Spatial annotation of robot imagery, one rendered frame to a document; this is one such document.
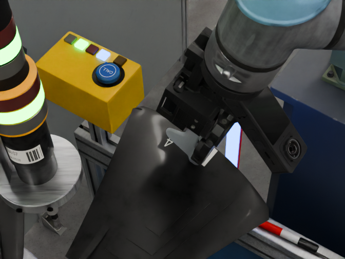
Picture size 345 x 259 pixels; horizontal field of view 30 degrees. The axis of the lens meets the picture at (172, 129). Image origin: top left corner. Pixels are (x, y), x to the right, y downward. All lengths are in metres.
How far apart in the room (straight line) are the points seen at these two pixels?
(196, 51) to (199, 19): 2.08
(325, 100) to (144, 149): 0.43
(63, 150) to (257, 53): 0.19
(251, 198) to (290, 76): 0.39
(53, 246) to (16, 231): 1.48
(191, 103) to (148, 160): 0.16
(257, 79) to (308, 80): 0.58
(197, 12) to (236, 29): 2.19
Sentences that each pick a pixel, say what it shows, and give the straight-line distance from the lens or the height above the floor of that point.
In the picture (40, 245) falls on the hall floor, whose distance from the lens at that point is 2.16.
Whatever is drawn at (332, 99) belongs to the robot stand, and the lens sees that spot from 1.17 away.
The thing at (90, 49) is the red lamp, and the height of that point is 1.08.
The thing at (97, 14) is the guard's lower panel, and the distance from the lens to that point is 1.89.
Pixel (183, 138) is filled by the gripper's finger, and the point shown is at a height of 1.26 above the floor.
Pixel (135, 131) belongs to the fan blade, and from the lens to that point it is 0.84.
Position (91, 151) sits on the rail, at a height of 0.82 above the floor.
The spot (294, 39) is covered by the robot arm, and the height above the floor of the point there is 1.49.
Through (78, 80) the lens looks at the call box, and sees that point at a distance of 1.09.
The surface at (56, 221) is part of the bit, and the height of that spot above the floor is 1.37.
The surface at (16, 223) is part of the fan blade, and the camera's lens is 0.67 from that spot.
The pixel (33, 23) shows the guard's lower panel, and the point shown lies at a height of 0.76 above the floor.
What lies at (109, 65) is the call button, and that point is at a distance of 1.09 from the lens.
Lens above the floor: 1.88
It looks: 53 degrees down
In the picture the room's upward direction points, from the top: 3 degrees counter-clockwise
